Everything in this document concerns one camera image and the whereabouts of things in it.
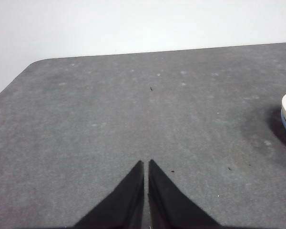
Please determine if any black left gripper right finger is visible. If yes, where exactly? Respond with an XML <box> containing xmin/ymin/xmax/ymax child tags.
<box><xmin>147</xmin><ymin>159</ymin><xmax>220</xmax><ymax>228</ymax></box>

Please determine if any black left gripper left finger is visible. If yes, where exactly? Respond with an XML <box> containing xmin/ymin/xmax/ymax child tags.
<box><xmin>73</xmin><ymin>159</ymin><xmax>145</xmax><ymax>227</ymax></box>

